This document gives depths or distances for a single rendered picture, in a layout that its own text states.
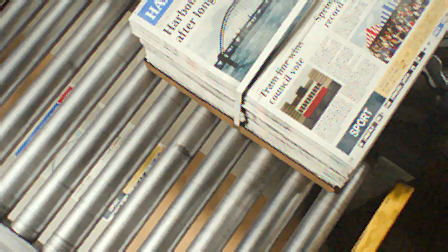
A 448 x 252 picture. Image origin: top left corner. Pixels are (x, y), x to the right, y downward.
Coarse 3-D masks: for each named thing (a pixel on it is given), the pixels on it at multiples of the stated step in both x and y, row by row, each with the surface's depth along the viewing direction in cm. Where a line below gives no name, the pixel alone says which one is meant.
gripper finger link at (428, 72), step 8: (432, 56) 103; (432, 64) 104; (440, 64) 102; (424, 72) 106; (432, 72) 106; (440, 72) 104; (432, 80) 106; (440, 80) 105; (432, 88) 106; (440, 88) 106
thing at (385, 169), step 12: (132, 12) 121; (384, 132) 104; (384, 144) 104; (396, 144) 104; (408, 144) 104; (384, 156) 103; (396, 156) 103; (408, 156) 103; (420, 156) 103; (384, 168) 107; (396, 168) 104; (408, 168) 103; (420, 168) 103; (384, 180) 113; (396, 180) 109; (408, 180) 105
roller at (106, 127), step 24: (144, 72) 106; (120, 96) 105; (144, 96) 107; (96, 120) 105; (120, 120) 105; (96, 144) 103; (72, 168) 102; (48, 192) 101; (72, 192) 103; (24, 216) 100; (48, 216) 101
